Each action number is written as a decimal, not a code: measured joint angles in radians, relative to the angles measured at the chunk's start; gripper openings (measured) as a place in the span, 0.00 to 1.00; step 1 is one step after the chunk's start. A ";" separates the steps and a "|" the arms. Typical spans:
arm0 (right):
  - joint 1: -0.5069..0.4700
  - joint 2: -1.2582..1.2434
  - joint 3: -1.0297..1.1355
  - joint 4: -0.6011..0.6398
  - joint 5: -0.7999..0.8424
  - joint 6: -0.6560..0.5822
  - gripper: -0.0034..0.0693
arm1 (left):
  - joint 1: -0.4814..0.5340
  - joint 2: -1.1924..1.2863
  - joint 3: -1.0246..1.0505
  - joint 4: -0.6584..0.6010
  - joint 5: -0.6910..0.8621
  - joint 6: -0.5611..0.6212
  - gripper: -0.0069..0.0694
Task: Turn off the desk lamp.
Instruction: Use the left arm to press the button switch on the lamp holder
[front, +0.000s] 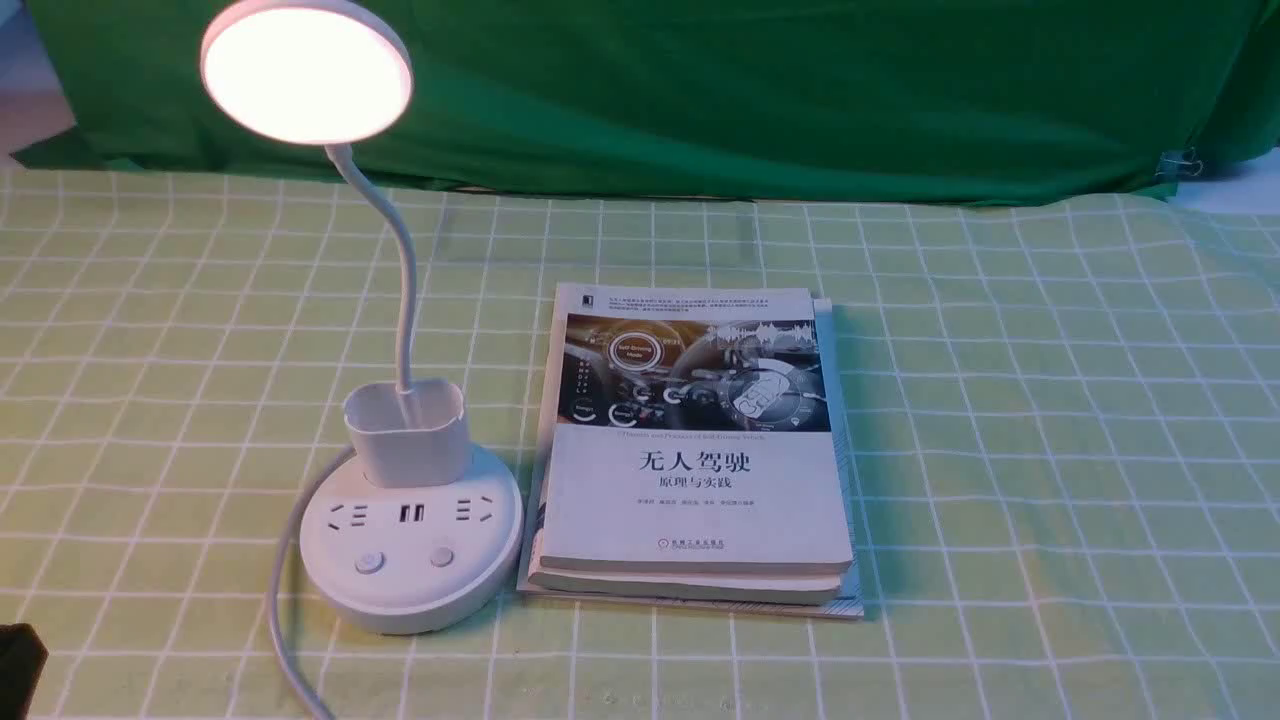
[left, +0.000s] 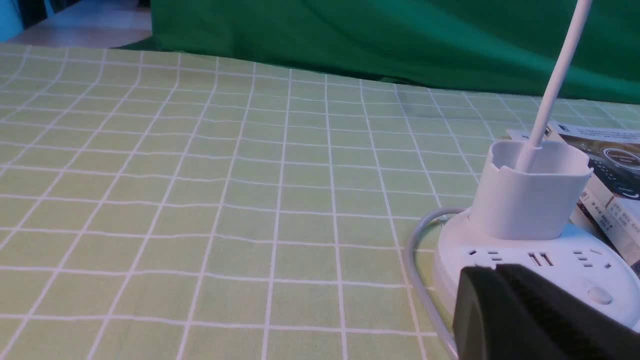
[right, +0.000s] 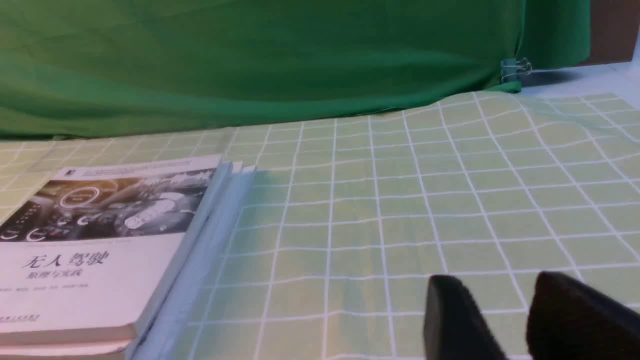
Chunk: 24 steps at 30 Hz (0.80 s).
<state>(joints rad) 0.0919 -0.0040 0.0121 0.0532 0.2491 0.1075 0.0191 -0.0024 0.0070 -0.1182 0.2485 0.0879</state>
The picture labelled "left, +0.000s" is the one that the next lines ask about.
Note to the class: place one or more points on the printed book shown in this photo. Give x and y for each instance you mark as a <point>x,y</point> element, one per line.
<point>609,206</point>

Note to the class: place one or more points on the white desk lamp with sockets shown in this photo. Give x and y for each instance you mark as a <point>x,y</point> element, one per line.
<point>520,215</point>

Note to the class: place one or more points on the green backdrop cloth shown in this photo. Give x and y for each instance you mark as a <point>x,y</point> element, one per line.
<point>500,46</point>

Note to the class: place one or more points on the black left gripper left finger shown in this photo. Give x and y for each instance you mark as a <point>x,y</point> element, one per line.
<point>492,321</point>

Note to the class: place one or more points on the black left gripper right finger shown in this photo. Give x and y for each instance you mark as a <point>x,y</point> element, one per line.
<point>577,329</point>

